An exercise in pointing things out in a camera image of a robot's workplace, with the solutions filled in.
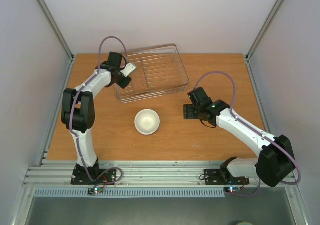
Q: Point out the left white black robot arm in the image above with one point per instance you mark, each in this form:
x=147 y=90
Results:
x=78 y=108

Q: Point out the grey slotted cable duct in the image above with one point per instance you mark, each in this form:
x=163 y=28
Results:
x=128 y=193

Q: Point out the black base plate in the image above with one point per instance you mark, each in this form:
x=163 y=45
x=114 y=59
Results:
x=213 y=177
x=94 y=176

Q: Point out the chrome wire dish rack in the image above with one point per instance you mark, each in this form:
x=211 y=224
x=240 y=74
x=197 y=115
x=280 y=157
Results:
x=159 y=71

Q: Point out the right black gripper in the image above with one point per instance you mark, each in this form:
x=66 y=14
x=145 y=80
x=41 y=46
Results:
x=189 y=112

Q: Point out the right small circuit board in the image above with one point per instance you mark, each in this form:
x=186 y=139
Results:
x=233 y=189

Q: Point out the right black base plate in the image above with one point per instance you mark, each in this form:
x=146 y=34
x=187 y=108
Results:
x=213 y=177

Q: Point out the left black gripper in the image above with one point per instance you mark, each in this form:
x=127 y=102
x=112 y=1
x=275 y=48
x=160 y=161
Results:
x=124 y=85

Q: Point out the white ceramic bowl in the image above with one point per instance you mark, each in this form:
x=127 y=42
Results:
x=147 y=122

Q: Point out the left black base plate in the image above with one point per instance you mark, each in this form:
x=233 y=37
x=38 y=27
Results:
x=94 y=176

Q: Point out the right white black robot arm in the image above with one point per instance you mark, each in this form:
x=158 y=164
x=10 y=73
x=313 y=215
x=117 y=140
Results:
x=275 y=156

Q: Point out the small circuit board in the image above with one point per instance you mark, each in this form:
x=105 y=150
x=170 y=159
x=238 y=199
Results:
x=233 y=189
x=95 y=191

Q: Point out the left small circuit board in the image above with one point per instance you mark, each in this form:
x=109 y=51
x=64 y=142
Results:
x=95 y=191

